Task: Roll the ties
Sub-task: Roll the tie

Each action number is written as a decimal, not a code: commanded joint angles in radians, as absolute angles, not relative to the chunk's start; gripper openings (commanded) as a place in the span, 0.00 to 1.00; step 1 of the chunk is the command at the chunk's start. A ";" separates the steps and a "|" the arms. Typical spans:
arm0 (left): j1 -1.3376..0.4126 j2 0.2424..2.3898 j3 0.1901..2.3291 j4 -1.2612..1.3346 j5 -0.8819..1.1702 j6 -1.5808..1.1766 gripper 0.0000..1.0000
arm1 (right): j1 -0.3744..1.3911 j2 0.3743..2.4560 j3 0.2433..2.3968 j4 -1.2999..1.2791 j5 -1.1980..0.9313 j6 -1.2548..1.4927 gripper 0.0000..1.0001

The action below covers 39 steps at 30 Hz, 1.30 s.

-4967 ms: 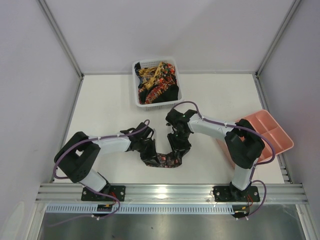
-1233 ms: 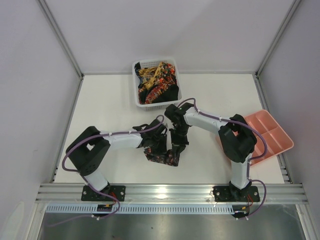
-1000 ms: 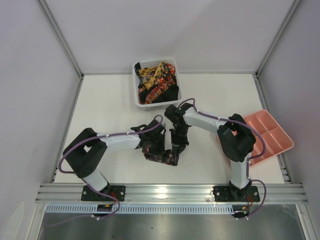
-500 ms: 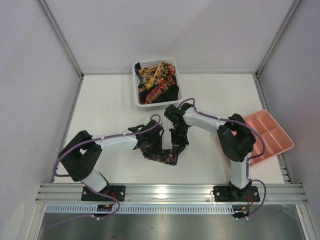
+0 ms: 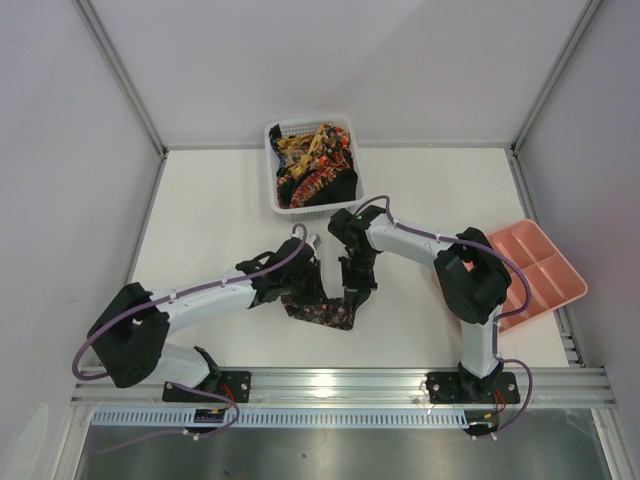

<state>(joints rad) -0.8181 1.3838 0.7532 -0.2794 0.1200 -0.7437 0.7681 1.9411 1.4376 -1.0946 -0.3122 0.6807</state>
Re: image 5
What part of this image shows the black tie in basket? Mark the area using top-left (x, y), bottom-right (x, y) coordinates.
top-left (319, 168), bottom-right (358, 204)

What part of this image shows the right aluminium frame post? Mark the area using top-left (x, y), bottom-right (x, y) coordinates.
top-left (510, 0), bottom-right (606, 156)

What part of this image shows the yellow patterned tie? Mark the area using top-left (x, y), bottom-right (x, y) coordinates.
top-left (270, 127), bottom-right (323, 179)

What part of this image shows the aluminium frame post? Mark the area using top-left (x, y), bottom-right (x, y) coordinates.
top-left (510, 0), bottom-right (606, 156)
top-left (72, 0), bottom-right (167, 159)

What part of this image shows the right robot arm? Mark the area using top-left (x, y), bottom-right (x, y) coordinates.
top-left (328, 206), bottom-right (511, 402)

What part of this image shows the white slotted cable duct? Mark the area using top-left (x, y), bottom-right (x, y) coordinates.
top-left (91, 407), bottom-right (469, 429)

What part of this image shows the dark floral paisley tie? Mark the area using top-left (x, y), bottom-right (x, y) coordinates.
top-left (281, 296), bottom-right (356, 331)

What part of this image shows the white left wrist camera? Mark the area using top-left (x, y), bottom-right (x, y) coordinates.
top-left (306, 234), bottom-right (322, 250)

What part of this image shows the red multicolour patterned tie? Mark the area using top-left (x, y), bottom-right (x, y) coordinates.
top-left (288, 123), bottom-right (355, 208)

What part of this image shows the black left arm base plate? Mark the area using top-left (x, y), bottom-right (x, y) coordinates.
top-left (162, 370), bottom-right (252, 404)

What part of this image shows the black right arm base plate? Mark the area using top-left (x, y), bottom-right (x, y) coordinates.
top-left (426, 370), bottom-right (521, 405)

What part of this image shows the pink divided organiser tray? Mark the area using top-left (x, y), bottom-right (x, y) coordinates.
top-left (487, 219), bottom-right (588, 332)

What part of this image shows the left aluminium frame post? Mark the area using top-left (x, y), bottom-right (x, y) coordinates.
top-left (72, 0), bottom-right (167, 159)

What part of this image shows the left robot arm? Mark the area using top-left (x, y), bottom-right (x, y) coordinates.
top-left (85, 235), bottom-right (320, 397)

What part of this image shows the aluminium front rail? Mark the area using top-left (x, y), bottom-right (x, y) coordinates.
top-left (71, 367), bottom-right (616, 409)

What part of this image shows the white perforated plastic basket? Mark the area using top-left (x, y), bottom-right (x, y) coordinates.
top-left (264, 113), bottom-right (365, 220)

